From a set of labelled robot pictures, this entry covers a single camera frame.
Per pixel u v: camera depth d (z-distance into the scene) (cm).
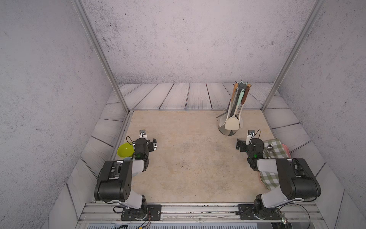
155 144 89
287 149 96
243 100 82
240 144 85
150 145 79
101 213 75
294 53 87
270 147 96
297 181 45
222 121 104
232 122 96
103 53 87
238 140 89
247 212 71
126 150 96
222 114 103
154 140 89
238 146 89
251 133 81
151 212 73
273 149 95
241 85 79
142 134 81
